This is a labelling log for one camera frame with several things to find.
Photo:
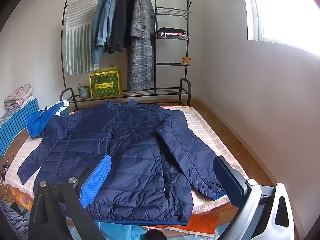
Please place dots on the black round object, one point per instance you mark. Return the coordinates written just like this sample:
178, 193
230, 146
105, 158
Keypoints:
155, 235

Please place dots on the window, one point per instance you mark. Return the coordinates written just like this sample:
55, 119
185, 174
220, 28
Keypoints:
287, 10

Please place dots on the yellow green patterned box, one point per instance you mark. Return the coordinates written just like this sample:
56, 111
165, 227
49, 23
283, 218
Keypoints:
105, 85

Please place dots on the black coat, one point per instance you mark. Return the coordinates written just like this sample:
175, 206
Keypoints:
122, 22

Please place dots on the navy puffer jacket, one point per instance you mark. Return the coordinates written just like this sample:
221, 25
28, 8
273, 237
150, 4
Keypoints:
140, 155

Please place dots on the floral folded quilt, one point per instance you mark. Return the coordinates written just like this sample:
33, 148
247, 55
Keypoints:
18, 96

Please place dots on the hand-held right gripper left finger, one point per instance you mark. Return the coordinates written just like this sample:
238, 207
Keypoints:
96, 180

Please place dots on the pink folded garment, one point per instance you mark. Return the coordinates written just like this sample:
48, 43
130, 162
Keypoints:
176, 33

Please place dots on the dark striped cloth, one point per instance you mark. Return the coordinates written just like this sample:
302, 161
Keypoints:
12, 222

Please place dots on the black metal clothes rack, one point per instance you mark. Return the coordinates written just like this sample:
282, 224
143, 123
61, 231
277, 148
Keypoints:
156, 55

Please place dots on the small potted plant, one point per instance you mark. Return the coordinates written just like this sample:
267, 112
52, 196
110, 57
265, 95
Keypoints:
83, 91

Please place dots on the teal cloth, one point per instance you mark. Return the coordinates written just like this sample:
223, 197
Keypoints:
117, 231

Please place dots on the light blue denim shirt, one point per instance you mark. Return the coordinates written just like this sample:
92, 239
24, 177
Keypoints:
96, 30

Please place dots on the grey plaid coat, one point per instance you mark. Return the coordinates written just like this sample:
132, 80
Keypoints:
140, 55

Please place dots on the pink checked blanket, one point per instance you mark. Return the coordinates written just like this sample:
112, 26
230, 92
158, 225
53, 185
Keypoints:
207, 135

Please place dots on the bright blue garment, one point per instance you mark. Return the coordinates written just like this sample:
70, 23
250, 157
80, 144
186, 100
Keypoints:
37, 123

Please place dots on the black folded garment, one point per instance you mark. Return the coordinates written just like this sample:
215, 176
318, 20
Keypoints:
171, 29

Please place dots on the green striped hanging cloth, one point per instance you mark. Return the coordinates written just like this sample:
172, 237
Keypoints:
77, 42

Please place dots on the brown teddy bear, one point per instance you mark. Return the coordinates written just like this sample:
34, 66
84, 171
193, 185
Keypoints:
186, 60

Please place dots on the blue denim jacket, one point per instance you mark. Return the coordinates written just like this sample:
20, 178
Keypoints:
110, 17

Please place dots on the blue slatted crate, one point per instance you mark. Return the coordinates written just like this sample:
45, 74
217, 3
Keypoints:
15, 122

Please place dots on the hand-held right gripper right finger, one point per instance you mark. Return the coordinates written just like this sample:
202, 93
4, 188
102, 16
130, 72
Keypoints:
230, 180

